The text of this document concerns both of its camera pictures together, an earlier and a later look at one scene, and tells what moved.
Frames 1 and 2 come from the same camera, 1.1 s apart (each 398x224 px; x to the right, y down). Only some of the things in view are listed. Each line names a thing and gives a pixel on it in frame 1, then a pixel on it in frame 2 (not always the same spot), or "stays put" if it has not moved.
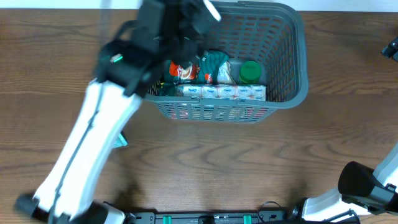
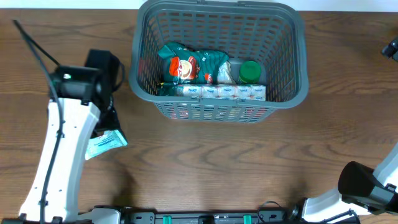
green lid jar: x=249 y=71 stays put
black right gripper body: x=395 y=44 stays put
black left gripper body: x=183 y=55 to x=114 y=121
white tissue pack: x=232 y=92 stays put
